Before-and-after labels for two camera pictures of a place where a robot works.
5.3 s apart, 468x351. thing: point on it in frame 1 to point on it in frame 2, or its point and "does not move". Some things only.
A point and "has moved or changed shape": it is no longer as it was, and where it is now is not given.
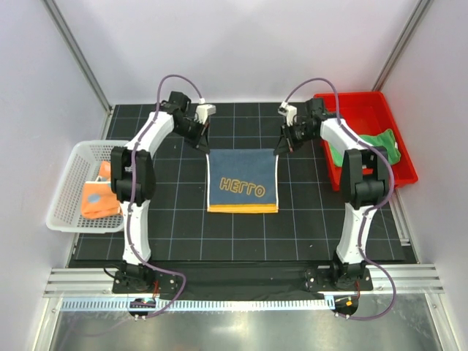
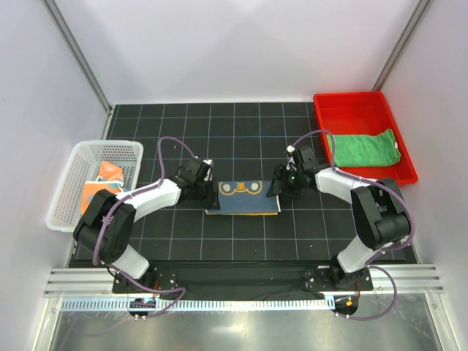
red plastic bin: x=368 y=113 does not move
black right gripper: x=283 y=146 to x=287 y=193
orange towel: x=98 y=199 does not move
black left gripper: x=200 y=142 to x=211 y=200
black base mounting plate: x=249 y=281 does not move
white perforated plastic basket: x=82 y=165 does not move
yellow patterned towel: x=242 y=180 has moved or changed shape
